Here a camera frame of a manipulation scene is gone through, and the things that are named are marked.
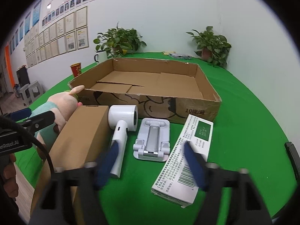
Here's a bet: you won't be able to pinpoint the long brown cardboard box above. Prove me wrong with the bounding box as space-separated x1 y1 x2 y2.
29 105 113 216

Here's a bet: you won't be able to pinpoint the white green medicine box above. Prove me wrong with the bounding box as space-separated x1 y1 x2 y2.
151 114 214 208

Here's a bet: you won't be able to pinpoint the white hair dryer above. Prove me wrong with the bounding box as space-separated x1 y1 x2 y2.
108 105 138 178

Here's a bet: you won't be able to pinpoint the pink teal plush toy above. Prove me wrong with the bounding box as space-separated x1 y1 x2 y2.
30 85 85 150

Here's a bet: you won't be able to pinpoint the person's hand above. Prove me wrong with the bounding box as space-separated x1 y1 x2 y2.
3 153 19 198

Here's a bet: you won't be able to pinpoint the grey plastic stool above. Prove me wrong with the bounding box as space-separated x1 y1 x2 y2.
19 80 44 106

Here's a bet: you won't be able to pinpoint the red paper cup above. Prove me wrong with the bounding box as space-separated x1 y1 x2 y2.
70 62 82 78

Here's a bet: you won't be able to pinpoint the large open cardboard box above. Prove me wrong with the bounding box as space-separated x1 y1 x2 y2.
69 58 222 123

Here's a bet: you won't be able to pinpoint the white enamel mug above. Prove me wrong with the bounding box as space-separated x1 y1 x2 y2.
94 51 108 64

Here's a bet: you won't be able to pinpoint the small packets on table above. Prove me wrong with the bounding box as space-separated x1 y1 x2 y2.
162 51 192 60

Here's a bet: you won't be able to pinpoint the left potted green plant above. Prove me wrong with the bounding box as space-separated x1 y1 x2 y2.
93 24 147 59

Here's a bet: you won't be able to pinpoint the potted green plant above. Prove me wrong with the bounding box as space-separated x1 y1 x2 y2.
187 26 231 69
93 24 147 59

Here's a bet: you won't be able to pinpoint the right potted green plant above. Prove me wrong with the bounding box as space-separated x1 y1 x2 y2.
187 26 231 69

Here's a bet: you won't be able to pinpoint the black cable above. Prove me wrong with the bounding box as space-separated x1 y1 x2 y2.
0 115 55 193

